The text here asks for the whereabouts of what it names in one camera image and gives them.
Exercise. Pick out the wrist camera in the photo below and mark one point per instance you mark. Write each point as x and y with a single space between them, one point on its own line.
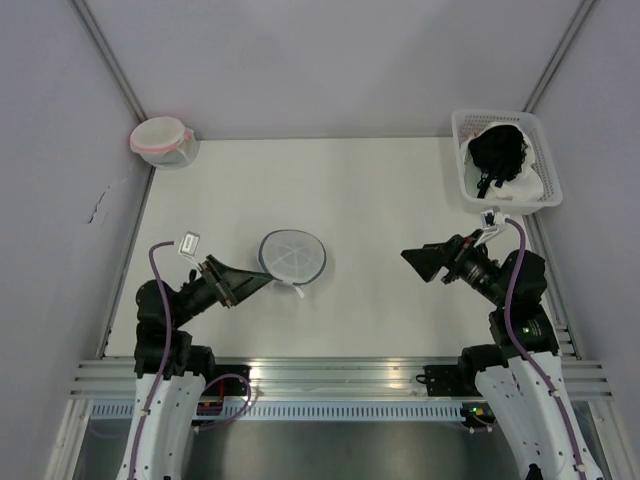
189 244
493 223

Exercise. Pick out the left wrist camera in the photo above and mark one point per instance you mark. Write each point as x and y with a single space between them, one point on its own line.
189 244

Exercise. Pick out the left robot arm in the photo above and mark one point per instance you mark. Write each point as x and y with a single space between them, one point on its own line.
172 373

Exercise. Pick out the round mesh laundry bag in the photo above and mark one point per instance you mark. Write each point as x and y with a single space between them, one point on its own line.
294 258

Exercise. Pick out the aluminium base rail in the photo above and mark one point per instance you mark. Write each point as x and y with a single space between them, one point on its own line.
281 379

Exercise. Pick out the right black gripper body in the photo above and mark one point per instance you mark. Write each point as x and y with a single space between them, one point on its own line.
468 262

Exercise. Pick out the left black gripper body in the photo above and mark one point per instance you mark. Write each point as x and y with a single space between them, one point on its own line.
207 289

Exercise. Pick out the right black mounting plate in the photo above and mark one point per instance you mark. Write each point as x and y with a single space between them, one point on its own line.
444 381

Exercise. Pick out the black bra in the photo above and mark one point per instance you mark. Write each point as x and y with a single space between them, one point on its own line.
500 154

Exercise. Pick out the white slotted cable duct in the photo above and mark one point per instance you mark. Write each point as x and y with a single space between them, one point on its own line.
352 411

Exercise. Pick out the white cloth in basket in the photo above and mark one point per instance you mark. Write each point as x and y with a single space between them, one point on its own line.
529 189

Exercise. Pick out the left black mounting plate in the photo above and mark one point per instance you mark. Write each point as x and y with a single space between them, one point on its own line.
228 381

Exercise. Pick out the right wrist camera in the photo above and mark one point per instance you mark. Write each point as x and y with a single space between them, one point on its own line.
493 223

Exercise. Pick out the pink-trimmed mesh laundry bag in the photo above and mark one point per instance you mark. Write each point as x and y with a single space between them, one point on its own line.
165 143

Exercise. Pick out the black mounting plate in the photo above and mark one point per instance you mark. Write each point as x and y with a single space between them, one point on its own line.
444 381
228 381

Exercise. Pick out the white perforated plastic basket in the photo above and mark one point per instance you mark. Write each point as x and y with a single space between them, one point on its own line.
468 123

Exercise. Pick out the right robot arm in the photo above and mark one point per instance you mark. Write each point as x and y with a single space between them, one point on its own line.
519 374

